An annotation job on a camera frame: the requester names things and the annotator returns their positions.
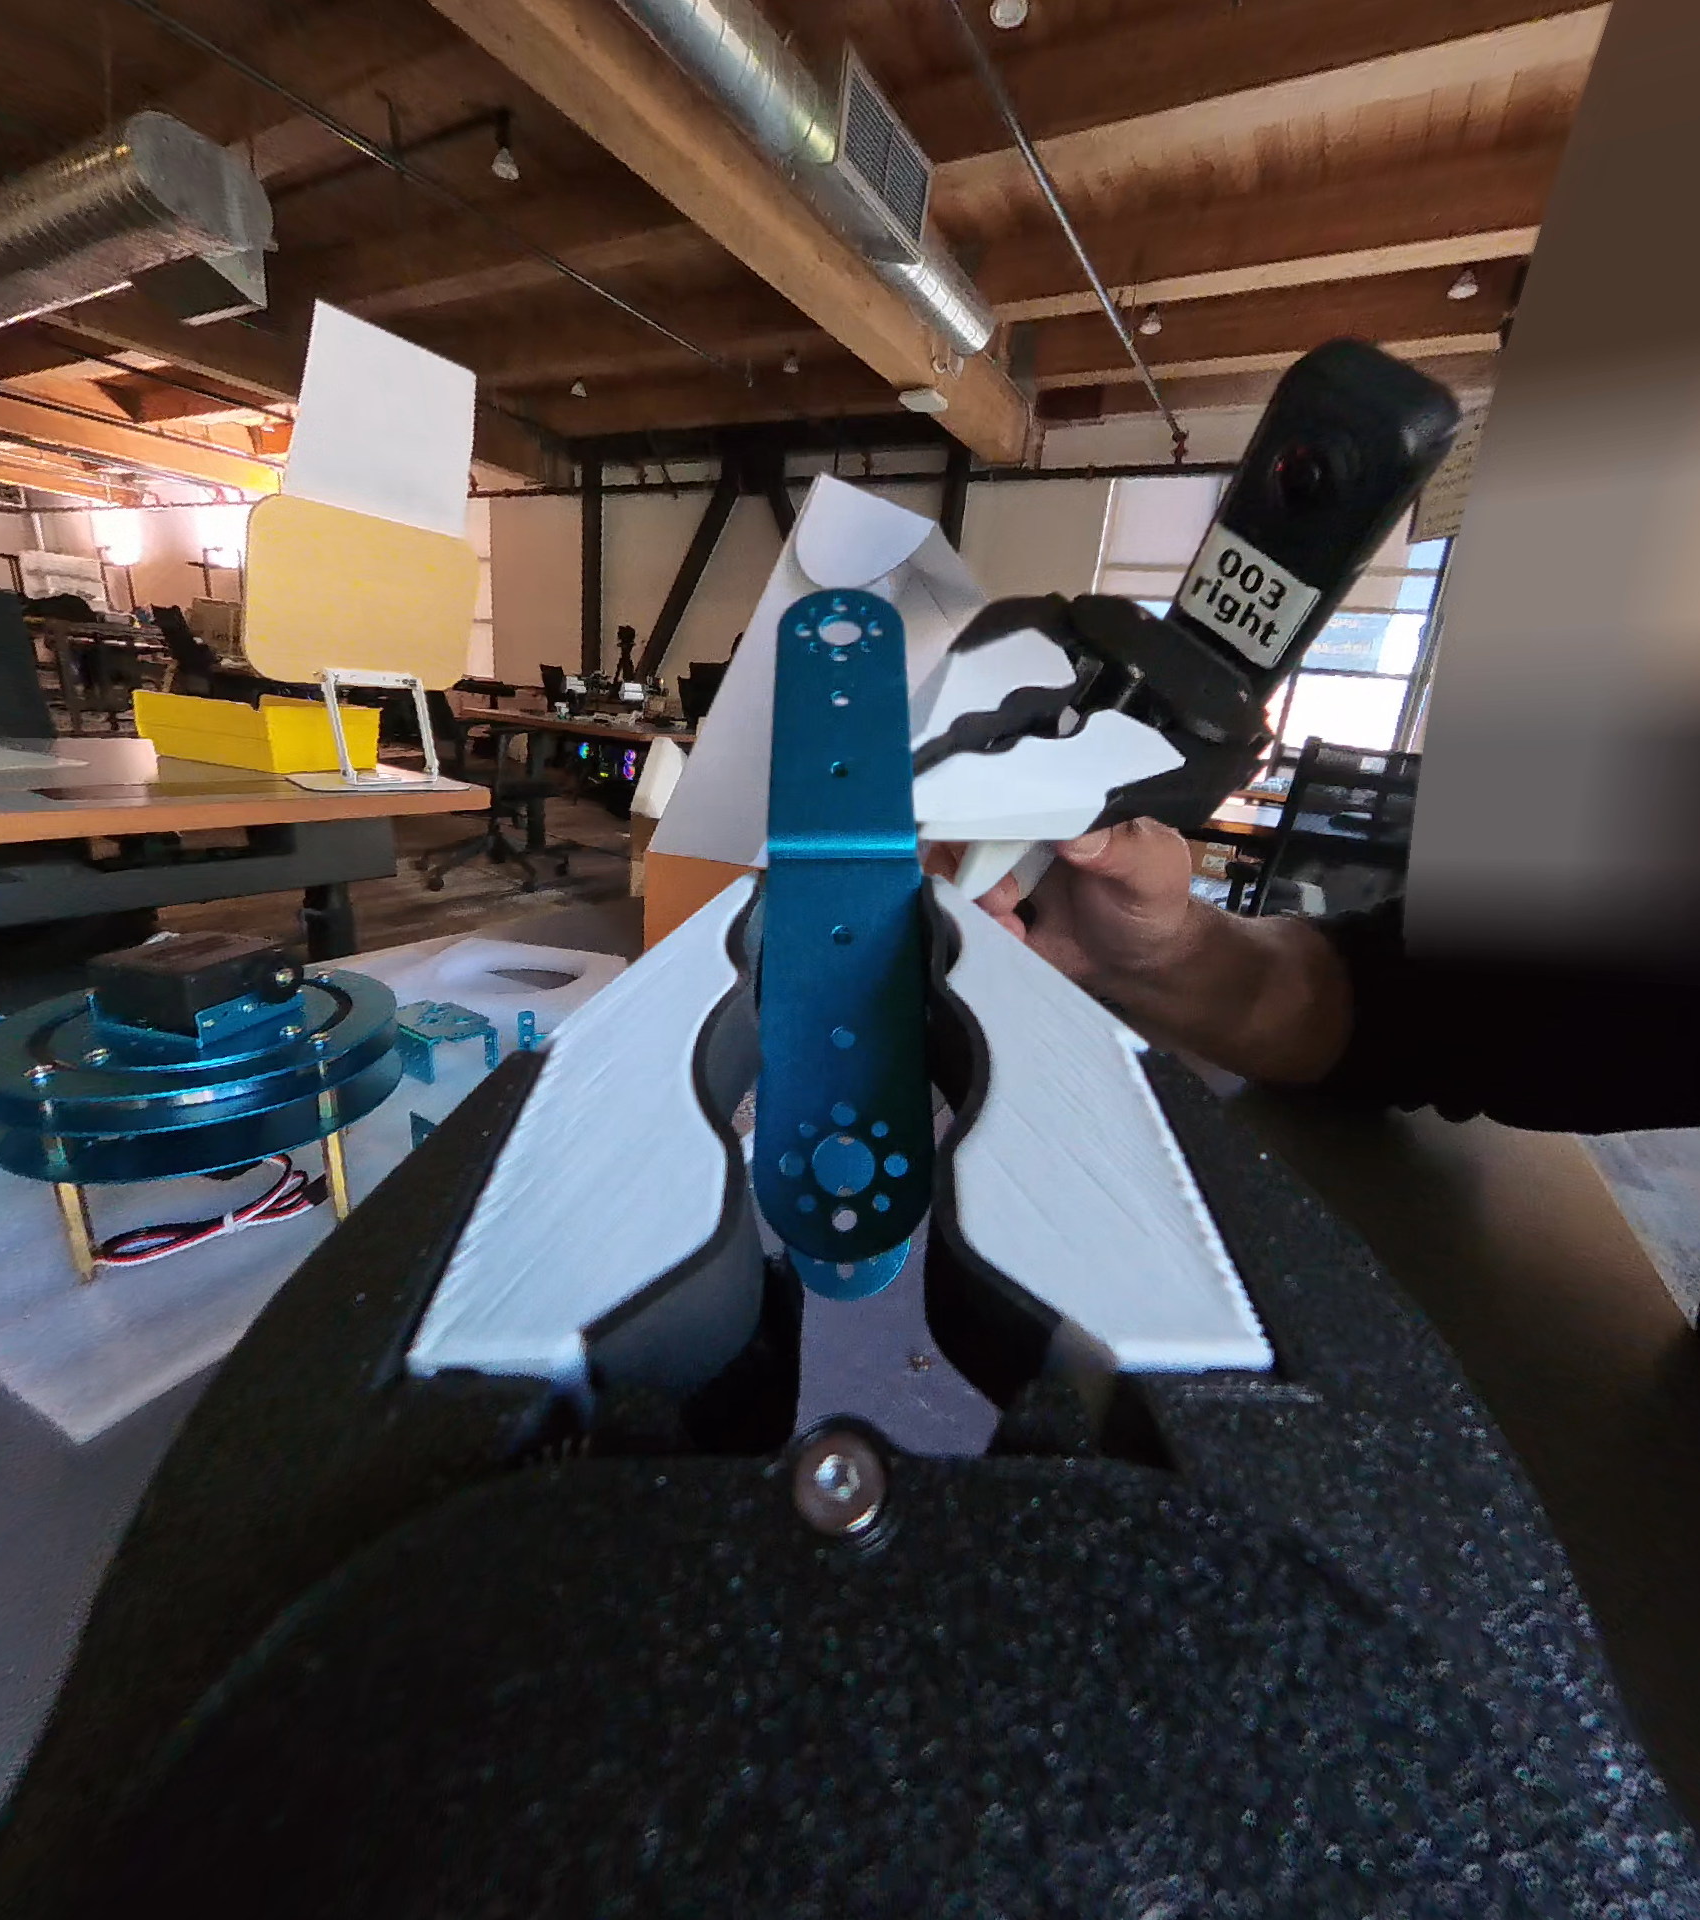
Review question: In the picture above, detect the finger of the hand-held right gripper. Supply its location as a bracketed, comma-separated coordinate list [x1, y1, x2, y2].
[910, 592, 1098, 779]
[914, 704, 1196, 845]

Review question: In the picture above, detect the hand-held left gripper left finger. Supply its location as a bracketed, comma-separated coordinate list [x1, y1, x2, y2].
[403, 873, 777, 1381]

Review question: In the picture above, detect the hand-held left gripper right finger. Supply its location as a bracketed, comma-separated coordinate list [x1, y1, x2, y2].
[923, 879, 1279, 1374]

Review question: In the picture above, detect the blue H-shaped metal bracket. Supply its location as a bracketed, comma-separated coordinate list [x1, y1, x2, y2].
[748, 590, 936, 1300]

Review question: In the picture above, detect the person's right hand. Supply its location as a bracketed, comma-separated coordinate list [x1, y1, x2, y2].
[923, 817, 1257, 1059]

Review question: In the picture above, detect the black office chair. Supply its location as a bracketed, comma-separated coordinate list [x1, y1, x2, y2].
[1240, 732, 1426, 920]
[416, 668, 585, 889]

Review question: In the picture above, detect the white cardboard box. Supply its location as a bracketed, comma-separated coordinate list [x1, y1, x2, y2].
[629, 469, 1037, 963]

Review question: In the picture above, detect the blue round base with servo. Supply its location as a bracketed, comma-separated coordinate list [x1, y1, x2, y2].
[0, 928, 403, 1284]

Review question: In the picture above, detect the white foam sheet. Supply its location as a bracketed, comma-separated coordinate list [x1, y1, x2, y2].
[0, 930, 649, 1447]

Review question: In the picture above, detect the yellow plastic bin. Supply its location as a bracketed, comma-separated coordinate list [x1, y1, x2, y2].
[128, 687, 384, 781]

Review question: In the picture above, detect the yellow board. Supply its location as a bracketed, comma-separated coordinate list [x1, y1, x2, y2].
[241, 493, 480, 696]

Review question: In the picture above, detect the blue multi-hole servo bracket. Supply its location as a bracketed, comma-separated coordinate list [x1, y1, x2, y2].
[393, 994, 505, 1084]

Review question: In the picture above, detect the red white servo cable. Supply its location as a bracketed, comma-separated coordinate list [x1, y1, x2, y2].
[96, 1153, 330, 1265]

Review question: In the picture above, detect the metal wire stand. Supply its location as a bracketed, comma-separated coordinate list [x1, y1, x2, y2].
[291, 664, 474, 791]

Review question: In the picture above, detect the silver duct with vent grille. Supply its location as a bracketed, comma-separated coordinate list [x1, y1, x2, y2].
[617, 0, 1005, 360]

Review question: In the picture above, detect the silver ventilation duct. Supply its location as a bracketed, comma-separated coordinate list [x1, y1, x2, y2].
[0, 109, 280, 362]

